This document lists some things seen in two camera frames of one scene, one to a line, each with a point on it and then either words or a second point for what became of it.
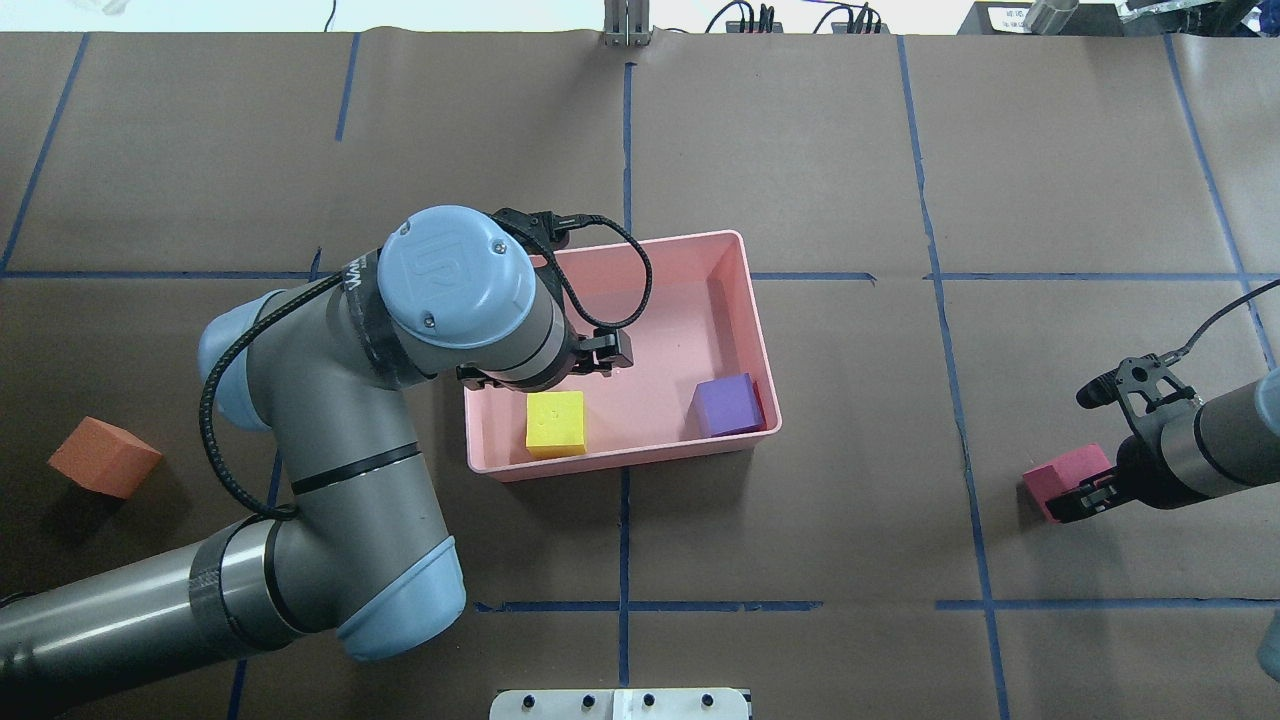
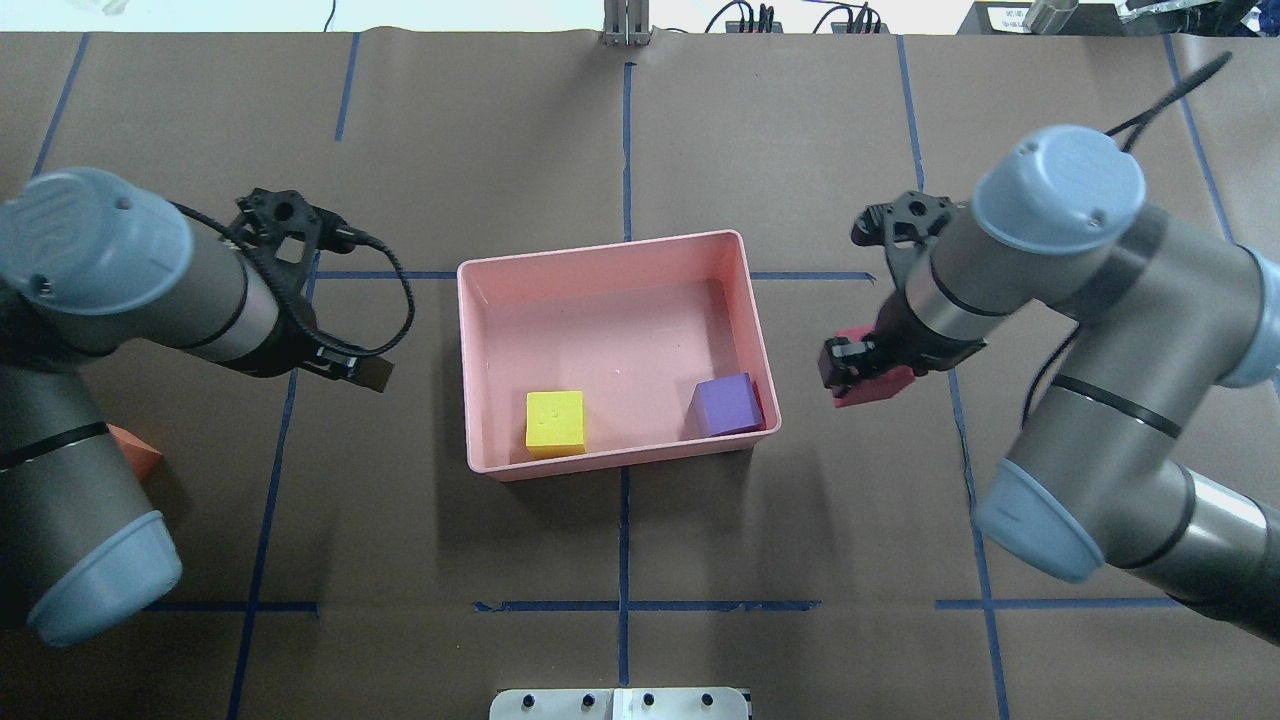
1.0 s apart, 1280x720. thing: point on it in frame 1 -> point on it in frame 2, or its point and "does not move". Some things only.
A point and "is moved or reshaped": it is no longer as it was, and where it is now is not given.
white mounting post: (620, 704) does not move
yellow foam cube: (555, 424) does not move
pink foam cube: (1050, 481) is moved or reshaped
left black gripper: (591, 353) -> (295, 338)
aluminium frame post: (626, 23) does not move
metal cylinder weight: (1050, 17) does not move
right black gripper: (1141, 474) -> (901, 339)
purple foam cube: (725, 406) does not move
